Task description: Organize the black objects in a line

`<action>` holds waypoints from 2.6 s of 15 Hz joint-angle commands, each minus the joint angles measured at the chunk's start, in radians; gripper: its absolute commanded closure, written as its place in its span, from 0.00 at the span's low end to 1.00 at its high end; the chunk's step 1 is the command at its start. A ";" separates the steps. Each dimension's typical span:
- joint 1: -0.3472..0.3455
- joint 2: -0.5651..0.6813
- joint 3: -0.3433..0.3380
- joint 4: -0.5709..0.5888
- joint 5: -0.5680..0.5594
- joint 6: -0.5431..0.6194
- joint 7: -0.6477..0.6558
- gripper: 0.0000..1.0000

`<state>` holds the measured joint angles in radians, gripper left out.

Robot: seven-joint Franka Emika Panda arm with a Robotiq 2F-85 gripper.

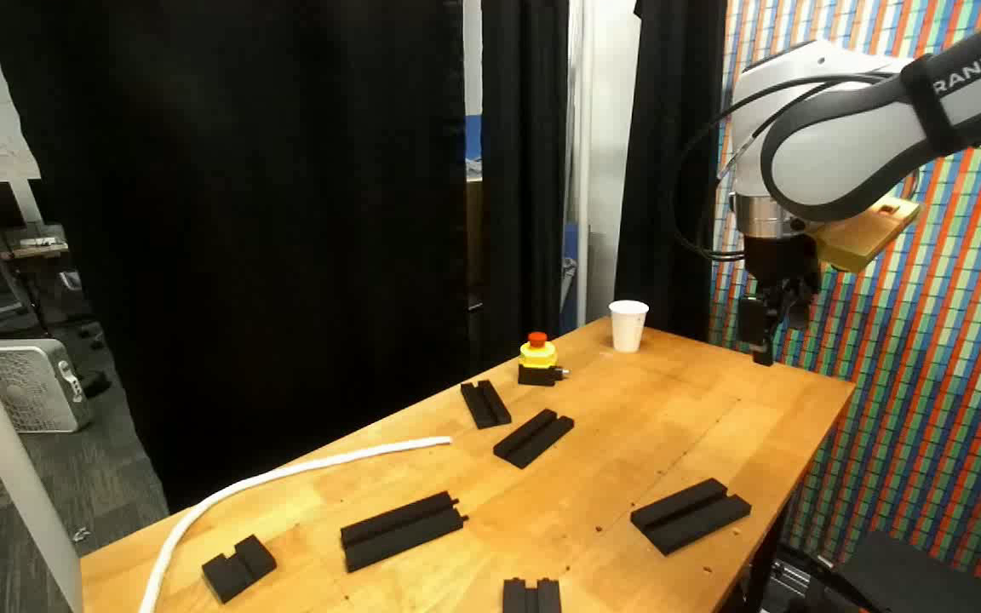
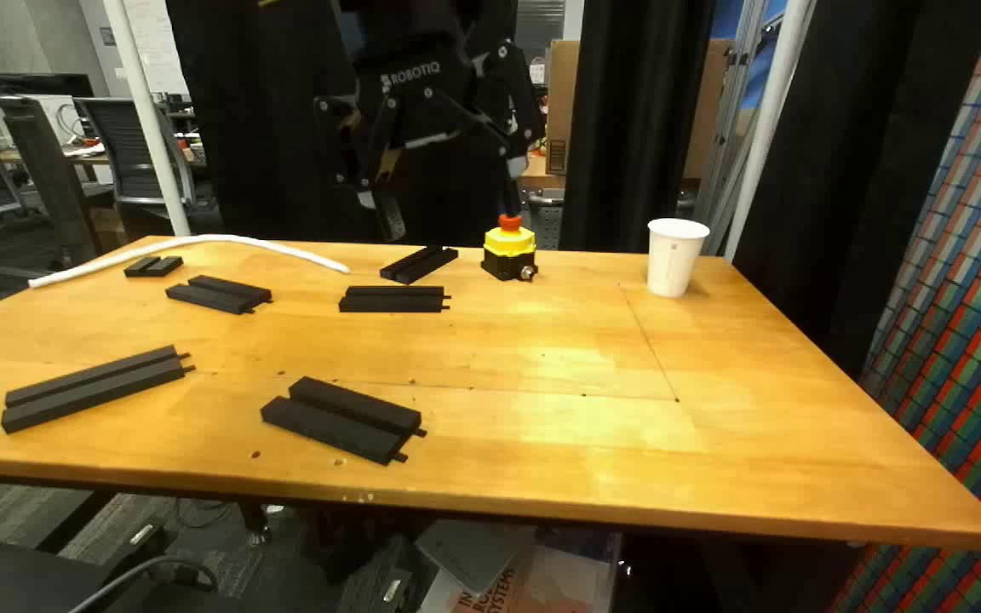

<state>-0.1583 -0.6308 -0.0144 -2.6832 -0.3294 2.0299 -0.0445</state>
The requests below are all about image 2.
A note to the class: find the wide black track piece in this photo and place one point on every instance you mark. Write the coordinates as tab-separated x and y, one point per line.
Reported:
346	420

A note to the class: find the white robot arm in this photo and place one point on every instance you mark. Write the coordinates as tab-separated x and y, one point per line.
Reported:
427	72

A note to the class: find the white paper cup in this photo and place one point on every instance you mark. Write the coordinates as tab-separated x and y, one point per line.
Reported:
671	248

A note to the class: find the black curtain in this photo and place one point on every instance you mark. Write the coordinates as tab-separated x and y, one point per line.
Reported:
631	116

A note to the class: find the white flexible tube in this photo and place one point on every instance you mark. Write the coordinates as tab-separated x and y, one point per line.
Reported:
175	245

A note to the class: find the small black block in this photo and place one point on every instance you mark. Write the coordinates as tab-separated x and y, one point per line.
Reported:
153	267

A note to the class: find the long black track piece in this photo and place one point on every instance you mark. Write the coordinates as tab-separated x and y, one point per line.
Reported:
90	387

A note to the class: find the black office chair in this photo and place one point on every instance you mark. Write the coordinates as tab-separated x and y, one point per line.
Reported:
57	178

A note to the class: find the colourful patterned panel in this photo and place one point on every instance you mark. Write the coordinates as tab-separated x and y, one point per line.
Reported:
923	365

